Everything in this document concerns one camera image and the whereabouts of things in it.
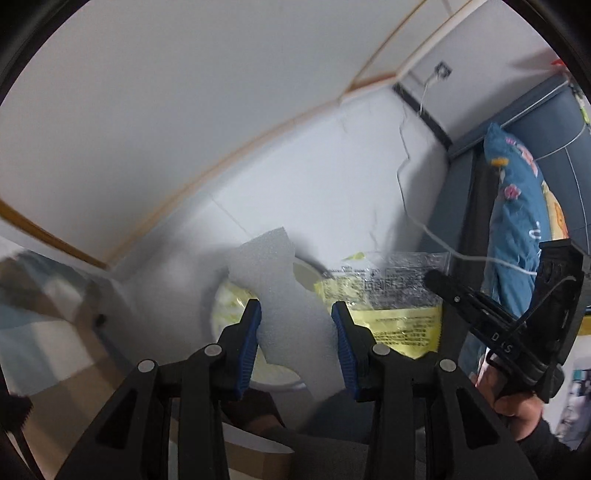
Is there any white charging cable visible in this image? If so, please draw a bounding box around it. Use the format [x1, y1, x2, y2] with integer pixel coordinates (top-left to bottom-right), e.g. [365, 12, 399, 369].
[396, 69, 542, 278]

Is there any yellow plastic packet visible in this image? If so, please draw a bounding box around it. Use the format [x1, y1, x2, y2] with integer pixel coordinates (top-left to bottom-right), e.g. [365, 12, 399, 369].
[314, 250, 452, 359]

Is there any black wall strip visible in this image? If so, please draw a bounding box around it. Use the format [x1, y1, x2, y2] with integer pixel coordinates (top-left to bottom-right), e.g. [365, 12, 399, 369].
[392, 82, 452, 149]

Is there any person's right forearm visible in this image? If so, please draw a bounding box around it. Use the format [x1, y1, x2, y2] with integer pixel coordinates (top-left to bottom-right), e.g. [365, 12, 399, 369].
[515, 416, 583, 480]

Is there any white wardrobe with wood trim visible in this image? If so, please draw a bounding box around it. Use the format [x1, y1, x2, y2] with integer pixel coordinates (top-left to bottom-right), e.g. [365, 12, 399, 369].
[0, 0, 490, 274]

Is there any blue printed pillow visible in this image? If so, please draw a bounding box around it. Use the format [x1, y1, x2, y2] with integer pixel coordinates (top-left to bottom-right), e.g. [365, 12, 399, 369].
[462, 121, 574, 384]

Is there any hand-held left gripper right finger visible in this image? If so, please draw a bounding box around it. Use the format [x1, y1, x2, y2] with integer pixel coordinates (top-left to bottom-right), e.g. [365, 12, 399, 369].
[331, 300, 539, 480]

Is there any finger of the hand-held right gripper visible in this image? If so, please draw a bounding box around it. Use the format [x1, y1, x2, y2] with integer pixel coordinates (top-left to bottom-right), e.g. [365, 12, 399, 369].
[422, 269, 491, 325]

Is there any checkered tablecloth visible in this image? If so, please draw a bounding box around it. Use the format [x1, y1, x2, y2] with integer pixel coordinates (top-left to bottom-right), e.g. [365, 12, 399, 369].
[0, 248, 131, 418]

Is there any white bin with yellow liner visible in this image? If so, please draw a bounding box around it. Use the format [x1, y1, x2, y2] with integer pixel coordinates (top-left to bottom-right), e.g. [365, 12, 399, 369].
[208, 256, 325, 394]

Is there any person's right hand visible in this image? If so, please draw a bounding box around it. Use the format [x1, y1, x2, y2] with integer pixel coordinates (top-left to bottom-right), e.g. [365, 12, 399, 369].
[470, 357, 549, 442]

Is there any white foam sheet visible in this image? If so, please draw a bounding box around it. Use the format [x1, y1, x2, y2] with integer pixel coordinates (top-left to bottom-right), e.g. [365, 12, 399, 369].
[228, 226, 345, 403]

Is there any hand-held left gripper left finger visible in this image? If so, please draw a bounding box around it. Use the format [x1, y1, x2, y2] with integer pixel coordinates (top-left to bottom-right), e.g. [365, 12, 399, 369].
[55, 298, 263, 480]

